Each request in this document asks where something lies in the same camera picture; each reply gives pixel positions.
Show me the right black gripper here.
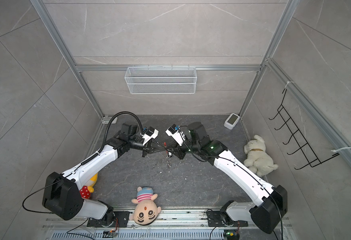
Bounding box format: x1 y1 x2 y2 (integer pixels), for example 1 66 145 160
165 134 202 160

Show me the metal keyring holder red handle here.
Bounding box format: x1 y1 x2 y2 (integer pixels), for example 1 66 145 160
165 151 172 168

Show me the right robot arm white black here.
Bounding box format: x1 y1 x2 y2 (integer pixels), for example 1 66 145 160
166 122 288 234

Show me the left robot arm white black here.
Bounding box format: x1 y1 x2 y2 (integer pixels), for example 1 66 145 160
42 124 158 226

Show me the white digital clock device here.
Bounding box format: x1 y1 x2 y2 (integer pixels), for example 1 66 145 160
224 113 241 130

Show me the plush doll striped hat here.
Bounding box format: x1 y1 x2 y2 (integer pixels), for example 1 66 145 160
129 187 161 226

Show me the white plush dog toy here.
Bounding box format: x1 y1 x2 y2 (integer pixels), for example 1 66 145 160
244 135 279 178

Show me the yellow red plush toy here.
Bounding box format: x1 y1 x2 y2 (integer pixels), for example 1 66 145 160
79 174 98 199

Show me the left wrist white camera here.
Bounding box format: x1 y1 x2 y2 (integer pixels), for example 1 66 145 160
142 127 158 145

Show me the wrist white camera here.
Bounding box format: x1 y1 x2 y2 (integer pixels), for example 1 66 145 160
165 124 186 146
142 127 158 145

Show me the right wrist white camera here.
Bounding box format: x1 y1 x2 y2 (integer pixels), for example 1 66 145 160
165 124 186 146

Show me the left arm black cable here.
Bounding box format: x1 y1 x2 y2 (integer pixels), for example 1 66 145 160
98 111 144 154

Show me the white wire mesh basket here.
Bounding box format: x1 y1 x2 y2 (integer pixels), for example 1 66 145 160
124 67 198 95

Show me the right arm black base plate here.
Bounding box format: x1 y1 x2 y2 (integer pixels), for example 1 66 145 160
206 209 249 227

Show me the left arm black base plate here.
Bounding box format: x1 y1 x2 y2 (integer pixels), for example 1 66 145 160
86 211 130 228

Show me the black wire hook rack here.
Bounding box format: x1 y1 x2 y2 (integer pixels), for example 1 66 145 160
269 89 340 170

